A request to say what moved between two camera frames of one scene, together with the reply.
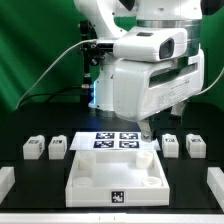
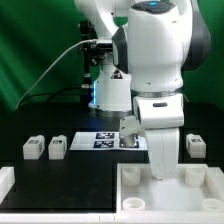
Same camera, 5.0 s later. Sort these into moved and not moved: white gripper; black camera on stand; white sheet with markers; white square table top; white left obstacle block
Moved: white gripper; white square table top
Not moved: white sheet with markers; white left obstacle block; black camera on stand
